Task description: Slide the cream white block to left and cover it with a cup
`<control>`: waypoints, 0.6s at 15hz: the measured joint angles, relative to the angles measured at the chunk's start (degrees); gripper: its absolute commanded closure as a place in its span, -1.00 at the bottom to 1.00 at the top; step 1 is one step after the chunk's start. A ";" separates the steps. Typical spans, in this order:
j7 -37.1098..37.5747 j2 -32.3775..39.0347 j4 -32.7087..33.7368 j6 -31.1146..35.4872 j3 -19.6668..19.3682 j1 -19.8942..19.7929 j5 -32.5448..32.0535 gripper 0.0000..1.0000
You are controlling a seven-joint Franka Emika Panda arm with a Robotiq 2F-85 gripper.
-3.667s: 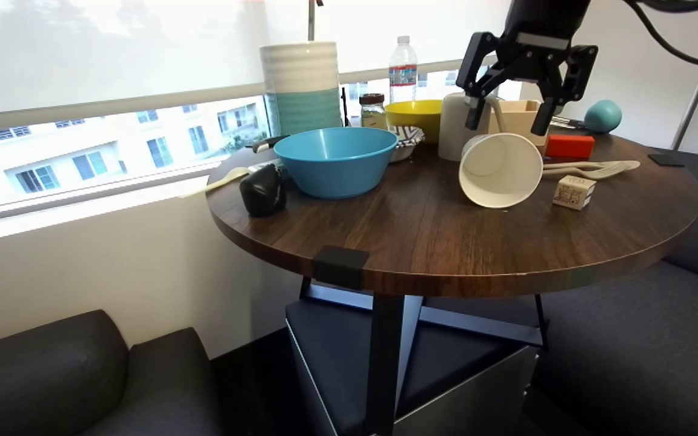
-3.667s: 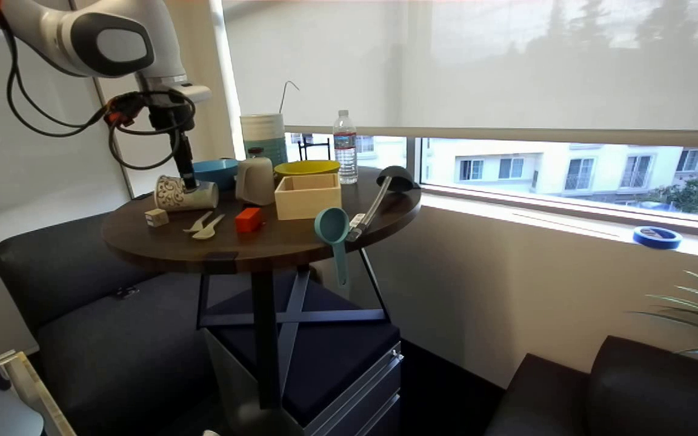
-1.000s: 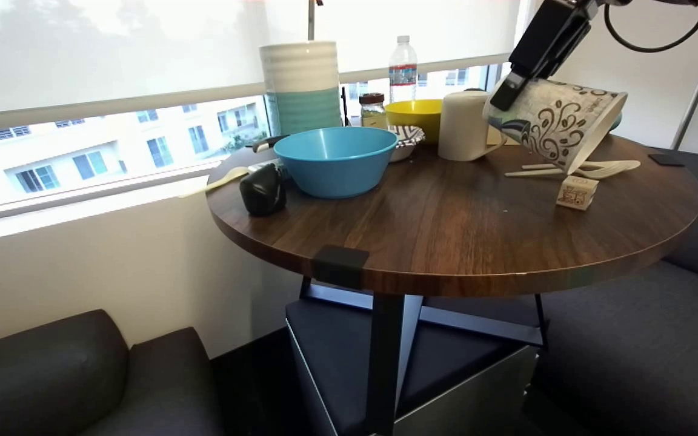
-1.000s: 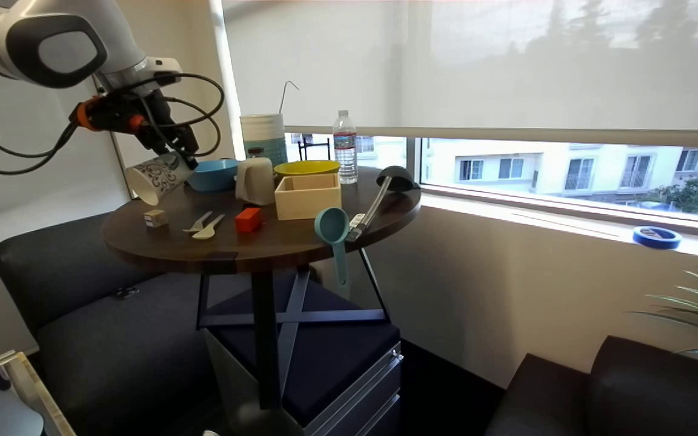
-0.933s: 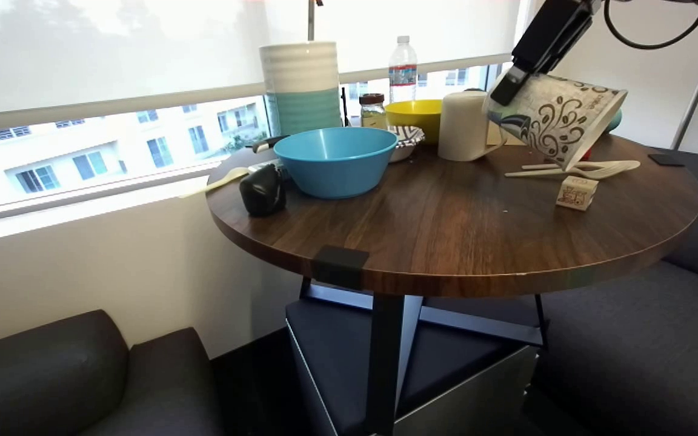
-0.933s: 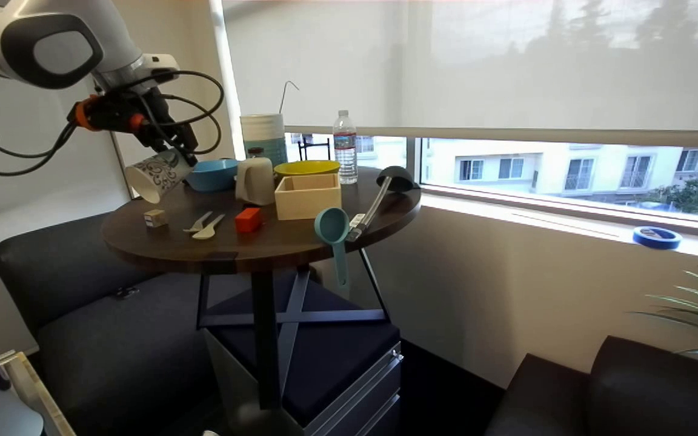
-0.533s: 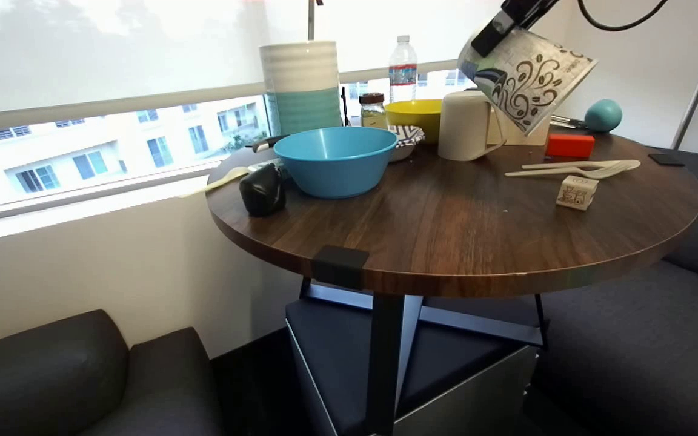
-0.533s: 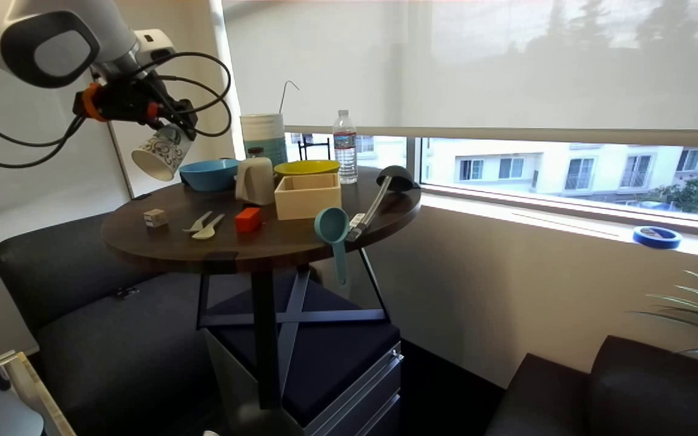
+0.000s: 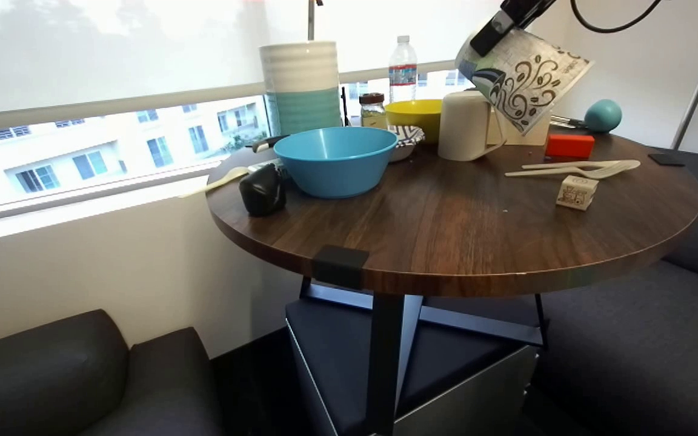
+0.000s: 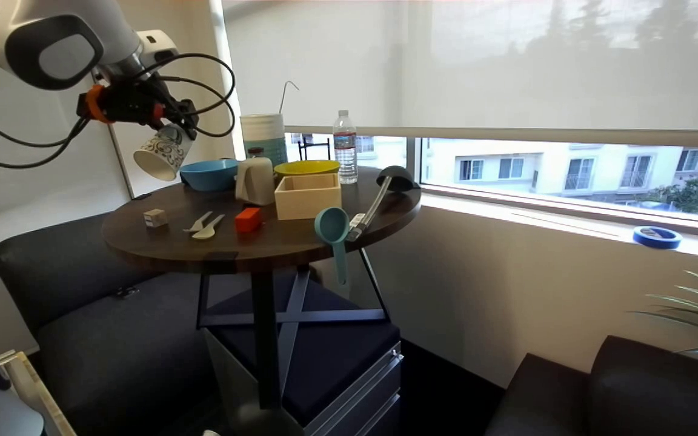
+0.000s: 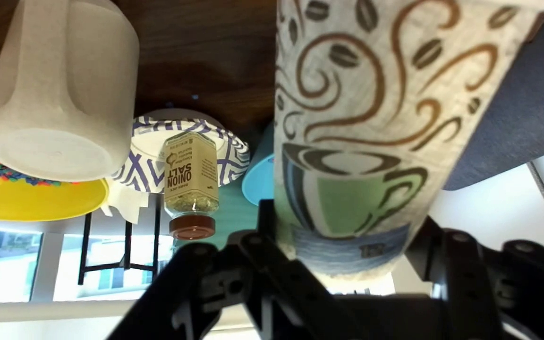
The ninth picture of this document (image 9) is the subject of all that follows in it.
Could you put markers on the teal ball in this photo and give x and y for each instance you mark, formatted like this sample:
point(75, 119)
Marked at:
point(604, 114)

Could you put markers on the white and teal striped canister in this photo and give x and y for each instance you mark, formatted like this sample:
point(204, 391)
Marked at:
point(302, 80)

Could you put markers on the blue plastic bowl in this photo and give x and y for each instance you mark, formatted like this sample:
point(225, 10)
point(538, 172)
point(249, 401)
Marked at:
point(332, 171)

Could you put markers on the yellow bowl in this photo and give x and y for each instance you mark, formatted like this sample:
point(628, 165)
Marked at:
point(413, 116)

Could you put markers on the dark grey fabric couch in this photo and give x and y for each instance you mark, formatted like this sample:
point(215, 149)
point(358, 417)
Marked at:
point(648, 346)

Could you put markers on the cream white printed block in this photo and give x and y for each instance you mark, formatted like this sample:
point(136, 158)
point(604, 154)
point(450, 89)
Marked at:
point(578, 194)

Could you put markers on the grey window frame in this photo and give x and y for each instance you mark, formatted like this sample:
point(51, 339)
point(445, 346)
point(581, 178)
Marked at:
point(83, 194)

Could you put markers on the dark thin tool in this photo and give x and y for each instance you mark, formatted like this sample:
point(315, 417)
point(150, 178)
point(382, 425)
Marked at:
point(567, 124)

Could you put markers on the light wooden spoon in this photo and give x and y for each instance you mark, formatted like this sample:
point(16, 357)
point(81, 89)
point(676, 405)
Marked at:
point(616, 171)

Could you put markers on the black leather couch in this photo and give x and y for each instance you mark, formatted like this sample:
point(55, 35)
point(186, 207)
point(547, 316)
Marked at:
point(43, 379)

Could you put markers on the light wooden stick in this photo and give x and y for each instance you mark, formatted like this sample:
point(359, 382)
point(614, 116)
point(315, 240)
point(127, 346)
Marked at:
point(224, 182)

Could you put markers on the small black flat patch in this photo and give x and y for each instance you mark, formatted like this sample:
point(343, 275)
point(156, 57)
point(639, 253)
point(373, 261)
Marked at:
point(664, 158)

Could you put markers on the onion salt spice jar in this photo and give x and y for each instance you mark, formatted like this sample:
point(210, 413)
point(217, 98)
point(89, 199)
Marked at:
point(373, 113)

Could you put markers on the black tape on table edge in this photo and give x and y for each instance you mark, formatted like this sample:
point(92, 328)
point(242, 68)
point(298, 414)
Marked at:
point(341, 267)

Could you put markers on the clear plastic water bottle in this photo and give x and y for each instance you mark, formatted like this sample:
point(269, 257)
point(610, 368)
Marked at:
point(402, 76)

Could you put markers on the white roller window blind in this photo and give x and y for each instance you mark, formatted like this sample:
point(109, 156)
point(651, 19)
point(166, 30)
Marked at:
point(122, 50)

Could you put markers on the black table pedestal leg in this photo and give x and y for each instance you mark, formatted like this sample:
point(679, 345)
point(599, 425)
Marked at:
point(384, 365)

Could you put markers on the small black rounded device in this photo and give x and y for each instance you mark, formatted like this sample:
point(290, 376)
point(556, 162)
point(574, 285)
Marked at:
point(263, 193)

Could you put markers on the red rectangular block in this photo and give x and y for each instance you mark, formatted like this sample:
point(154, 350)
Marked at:
point(567, 145)

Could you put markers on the white building outside window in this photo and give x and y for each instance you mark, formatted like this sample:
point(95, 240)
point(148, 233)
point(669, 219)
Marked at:
point(43, 161)

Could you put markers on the coffee print paper cup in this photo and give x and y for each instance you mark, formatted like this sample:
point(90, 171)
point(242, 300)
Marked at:
point(535, 80)

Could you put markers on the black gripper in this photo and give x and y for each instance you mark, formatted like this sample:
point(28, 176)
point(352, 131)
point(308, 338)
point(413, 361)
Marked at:
point(526, 10)

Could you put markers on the thin black pole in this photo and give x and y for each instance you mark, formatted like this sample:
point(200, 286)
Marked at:
point(312, 19)

